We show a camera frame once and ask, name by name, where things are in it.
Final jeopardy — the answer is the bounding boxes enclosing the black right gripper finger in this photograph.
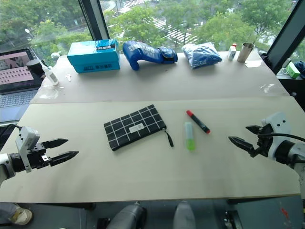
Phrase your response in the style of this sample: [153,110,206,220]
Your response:
[228,136,258,156]
[245,125,264,137]

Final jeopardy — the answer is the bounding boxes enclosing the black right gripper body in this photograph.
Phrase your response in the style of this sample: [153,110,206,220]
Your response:
[250,124,275,158]

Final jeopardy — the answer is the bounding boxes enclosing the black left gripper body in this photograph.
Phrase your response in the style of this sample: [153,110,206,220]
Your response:
[28,142,52,170]

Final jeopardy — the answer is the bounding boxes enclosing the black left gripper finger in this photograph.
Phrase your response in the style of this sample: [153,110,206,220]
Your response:
[49,150,80,167]
[41,138,69,150]

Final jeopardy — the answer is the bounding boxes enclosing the black white grid pencil case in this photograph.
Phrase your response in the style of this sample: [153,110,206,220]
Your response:
[103,104,174,152]

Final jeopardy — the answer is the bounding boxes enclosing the red black marker pen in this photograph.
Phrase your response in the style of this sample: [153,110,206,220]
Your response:
[186,110,211,135]

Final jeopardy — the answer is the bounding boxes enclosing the green highlighter pen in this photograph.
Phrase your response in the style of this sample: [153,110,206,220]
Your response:
[184,122,197,151]

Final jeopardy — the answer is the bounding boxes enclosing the white sneaker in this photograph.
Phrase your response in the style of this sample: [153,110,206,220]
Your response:
[9,206,33,226]

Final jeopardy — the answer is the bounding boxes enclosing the white squeeze bottle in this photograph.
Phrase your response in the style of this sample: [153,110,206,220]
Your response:
[35,56,60,86]

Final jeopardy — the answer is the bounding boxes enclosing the green white small box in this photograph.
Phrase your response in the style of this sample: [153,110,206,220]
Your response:
[283,59,301,80]

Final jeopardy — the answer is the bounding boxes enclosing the grey laptop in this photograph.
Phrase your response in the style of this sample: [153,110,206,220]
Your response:
[0,48,43,124]

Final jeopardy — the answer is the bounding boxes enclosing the black cylinder object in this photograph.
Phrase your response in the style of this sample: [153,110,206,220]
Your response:
[26,60,46,80]

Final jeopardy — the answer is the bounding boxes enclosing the metal cup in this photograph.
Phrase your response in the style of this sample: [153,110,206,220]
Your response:
[236,42,256,63]

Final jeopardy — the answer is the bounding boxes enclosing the small white bottle red cap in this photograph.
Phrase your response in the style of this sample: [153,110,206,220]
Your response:
[227,43,238,61]

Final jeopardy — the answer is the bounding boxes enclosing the dark rounded robot leg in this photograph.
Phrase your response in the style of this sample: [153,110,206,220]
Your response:
[104,201,148,229]

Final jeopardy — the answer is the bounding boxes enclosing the blue cloth in plastic bag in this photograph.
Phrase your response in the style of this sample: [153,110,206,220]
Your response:
[182,42,223,70]

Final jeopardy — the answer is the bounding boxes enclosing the grey rounded robot leg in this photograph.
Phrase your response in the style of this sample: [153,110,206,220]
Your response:
[172,200,197,229]

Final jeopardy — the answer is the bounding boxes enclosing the light blue cardboard box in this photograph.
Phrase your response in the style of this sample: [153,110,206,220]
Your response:
[66,39,121,74]

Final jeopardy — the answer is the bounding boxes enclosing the blue boxing glove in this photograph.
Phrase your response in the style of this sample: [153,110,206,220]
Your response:
[122,40,179,71]

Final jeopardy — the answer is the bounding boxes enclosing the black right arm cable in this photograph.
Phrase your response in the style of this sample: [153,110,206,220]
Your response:
[258,133,305,144]

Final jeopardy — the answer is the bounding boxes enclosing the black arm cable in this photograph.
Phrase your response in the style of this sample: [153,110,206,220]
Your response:
[0,123,22,144]
[258,133,305,144]

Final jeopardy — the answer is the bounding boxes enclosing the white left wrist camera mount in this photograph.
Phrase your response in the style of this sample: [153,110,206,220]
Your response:
[15,126,41,174]

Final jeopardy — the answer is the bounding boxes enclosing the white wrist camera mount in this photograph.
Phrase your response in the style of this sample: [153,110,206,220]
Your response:
[15,126,41,174]
[261,112,293,158]

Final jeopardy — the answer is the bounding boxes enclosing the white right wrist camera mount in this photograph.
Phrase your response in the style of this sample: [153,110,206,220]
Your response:
[261,112,293,158]

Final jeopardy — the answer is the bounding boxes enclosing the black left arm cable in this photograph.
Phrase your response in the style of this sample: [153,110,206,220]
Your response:
[0,123,22,144]

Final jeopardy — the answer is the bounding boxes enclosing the black window frame post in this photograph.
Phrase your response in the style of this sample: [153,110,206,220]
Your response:
[78,0,111,41]
[266,0,305,75]

